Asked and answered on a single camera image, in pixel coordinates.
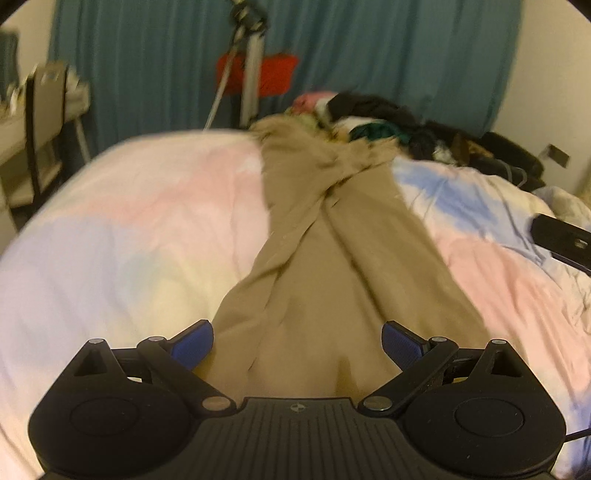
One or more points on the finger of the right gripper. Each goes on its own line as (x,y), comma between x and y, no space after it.
(567,243)

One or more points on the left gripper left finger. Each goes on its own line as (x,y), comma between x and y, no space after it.
(127,411)

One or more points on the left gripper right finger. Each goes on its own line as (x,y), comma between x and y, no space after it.
(468,411)

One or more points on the tan t-shirt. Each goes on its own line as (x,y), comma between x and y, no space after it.
(345,255)

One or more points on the pile of mixed clothes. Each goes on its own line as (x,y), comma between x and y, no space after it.
(347,117)

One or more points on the white pillow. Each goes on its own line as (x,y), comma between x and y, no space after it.
(565,206)

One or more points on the dark sofa armchair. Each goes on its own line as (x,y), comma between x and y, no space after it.
(495,155)

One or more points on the pastel bed duvet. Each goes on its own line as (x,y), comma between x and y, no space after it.
(151,235)

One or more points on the grey desk chair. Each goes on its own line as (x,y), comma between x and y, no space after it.
(44,117)

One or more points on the white dressing desk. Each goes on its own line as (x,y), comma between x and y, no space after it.
(77,104)

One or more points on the red cloth on stand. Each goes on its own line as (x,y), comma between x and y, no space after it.
(275,76)

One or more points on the teal curtain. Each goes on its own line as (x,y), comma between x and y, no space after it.
(152,66)

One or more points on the garment steamer stand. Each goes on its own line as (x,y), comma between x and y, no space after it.
(250,28)

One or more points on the black wall socket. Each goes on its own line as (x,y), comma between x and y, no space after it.
(557,155)

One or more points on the wavy frame mirror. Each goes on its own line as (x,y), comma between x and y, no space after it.
(9,71)

